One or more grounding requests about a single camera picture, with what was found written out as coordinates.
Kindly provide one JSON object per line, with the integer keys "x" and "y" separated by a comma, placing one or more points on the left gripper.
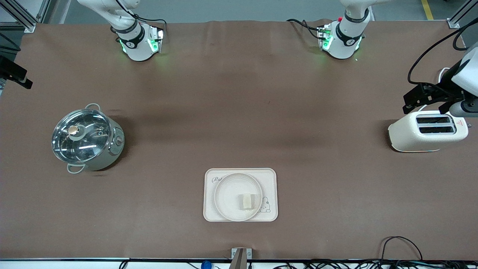
{"x": 445, "y": 90}

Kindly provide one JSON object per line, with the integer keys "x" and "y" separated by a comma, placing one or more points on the round cream plate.
{"x": 227, "y": 194}

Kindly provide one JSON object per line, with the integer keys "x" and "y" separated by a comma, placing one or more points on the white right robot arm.
{"x": 136, "y": 50}

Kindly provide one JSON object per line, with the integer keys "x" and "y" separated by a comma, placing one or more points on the cream two-slot toaster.
{"x": 418, "y": 140}

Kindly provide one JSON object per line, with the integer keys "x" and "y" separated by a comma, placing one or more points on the glass pot lid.
{"x": 89, "y": 145}

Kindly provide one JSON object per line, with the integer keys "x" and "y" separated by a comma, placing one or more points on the silver electric cooking pot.
{"x": 115, "y": 147}

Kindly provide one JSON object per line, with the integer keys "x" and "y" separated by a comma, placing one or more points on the cream rabbit print tray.
{"x": 269, "y": 179}

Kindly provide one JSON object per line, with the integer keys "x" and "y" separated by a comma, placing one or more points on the brown table cover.
{"x": 239, "y": 93}

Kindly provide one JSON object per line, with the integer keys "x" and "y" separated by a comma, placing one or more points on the blue round knob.
{"x": 206, "y": 265}

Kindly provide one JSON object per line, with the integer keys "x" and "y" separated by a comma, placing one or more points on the aluminium frame post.
{"x": 457, "y": 18}
{"x": 22, "y": 16}

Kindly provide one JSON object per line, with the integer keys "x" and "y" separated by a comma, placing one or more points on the grey metal camera bracket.
{"x": 241, "y": 257}

